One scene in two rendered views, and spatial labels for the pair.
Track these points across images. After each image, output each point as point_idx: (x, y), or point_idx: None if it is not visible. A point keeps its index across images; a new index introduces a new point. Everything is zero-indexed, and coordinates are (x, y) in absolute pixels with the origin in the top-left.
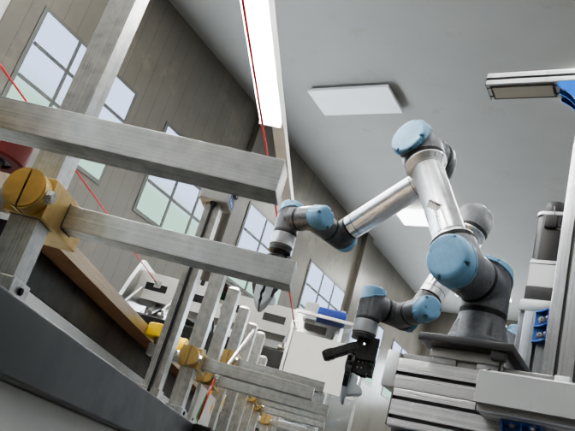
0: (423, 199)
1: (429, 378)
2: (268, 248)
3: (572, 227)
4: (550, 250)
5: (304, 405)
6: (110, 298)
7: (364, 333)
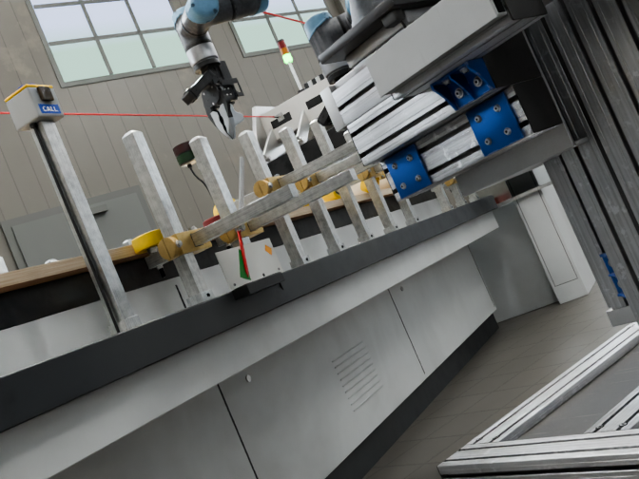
0: None
1: (367, 90)
2: (196, 74)
3: None
4: None
5: (329, 187)
6: (37, 277)
7: (335, 73)
